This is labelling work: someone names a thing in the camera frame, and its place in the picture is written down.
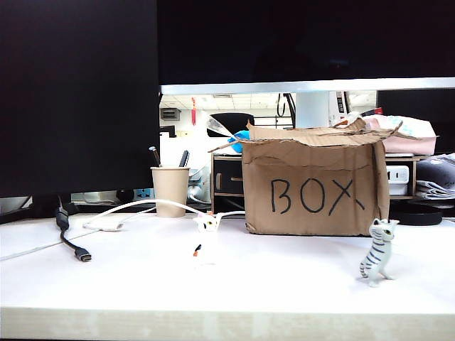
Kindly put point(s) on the red hanging ornament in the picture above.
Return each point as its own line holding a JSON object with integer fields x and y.
{"x": 193, "y": 110}

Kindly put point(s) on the silver tipped pen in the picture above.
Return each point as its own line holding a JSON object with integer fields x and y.
{"x": 155, "y": 156}

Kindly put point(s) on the dark background monitor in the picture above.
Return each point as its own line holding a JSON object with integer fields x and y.
{"x": 426, "y": 106}

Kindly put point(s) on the pink tissue pack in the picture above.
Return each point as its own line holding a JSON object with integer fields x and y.
{"x": 416, "y": 144}

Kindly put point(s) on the black monitor with silver bezel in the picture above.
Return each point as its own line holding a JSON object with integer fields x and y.
{"x": 284, "y": 35}

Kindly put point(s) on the white monitor stand column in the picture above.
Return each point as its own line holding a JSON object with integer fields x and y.
{"x": 312, "y": 106}

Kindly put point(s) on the white calico cat figurine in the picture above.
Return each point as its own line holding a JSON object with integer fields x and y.
{"x": 206, "y": 224}

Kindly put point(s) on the black pen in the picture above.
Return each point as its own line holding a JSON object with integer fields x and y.
{"x": 183, "y": 158}

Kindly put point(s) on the black round base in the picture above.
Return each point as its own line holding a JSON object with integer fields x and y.
{"x": 416, "y": 215}

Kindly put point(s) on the beige paper cup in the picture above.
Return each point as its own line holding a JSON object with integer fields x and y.
{"x": 170, "y": 192}

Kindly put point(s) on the brown cardboard box marked BOX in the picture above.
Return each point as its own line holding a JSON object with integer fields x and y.
{"x": 313, "y": 163}

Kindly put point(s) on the black office chair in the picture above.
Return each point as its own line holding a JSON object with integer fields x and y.
{"x": 231, "y": 122}

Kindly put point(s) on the clear plastic wrapper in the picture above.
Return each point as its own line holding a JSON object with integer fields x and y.
{"x": 215, "y": 122}

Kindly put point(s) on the grey striped cat figurine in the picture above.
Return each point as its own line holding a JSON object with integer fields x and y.
{"x": 377, "y": 255}

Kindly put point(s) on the large black monitor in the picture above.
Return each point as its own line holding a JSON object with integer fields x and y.
{"x": 71, "y": 89}

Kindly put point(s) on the blue object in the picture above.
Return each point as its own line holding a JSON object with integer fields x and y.
{"x": 241, "y": 135}

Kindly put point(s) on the grey folded cloth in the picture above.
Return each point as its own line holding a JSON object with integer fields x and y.
{"x": 435, "y": 170}

